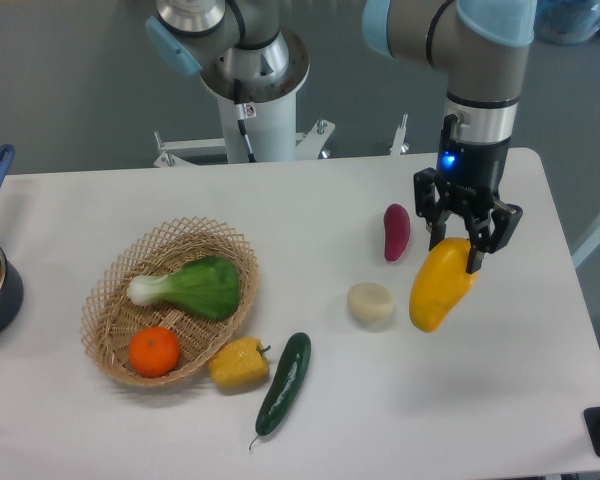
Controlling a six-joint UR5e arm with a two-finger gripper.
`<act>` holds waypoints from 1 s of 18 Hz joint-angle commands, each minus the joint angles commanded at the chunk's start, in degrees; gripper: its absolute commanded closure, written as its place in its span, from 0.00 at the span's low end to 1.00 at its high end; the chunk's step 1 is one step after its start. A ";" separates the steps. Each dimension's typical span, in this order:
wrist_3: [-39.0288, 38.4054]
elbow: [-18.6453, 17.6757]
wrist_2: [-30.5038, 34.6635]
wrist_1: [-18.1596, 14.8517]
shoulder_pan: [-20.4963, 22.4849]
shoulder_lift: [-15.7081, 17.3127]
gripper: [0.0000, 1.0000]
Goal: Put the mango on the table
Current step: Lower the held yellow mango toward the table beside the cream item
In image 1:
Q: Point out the yellow bell pepper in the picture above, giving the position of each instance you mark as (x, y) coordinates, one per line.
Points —
(238, 363)

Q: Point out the beige round bun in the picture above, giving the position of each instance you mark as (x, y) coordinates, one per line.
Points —
(370, 302)

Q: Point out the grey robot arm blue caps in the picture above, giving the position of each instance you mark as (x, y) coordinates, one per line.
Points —
(482, 47)

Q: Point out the blue plastic bag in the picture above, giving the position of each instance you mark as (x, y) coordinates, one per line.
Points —
(567, 22)

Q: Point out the purple sweet potato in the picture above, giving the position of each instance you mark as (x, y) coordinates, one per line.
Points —
(397, 229)

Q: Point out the yellow mango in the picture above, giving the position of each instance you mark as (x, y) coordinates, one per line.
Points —
(440, 284)

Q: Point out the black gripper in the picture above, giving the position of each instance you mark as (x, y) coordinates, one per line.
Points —
(466, 182)

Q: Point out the green bok choy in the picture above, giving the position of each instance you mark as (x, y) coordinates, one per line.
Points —
(208, 287)

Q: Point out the dark green cucumber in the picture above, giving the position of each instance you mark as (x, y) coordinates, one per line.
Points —
(288, 379)

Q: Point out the woven wicker basket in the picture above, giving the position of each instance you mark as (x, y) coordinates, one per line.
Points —
(110, 319)

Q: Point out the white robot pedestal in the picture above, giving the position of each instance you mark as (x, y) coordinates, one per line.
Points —
(256, 90)

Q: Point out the orange fruit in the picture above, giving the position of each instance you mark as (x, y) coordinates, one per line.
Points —
(154, 352)

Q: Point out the white base frame with bolts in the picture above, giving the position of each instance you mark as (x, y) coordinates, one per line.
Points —
(309, 145)

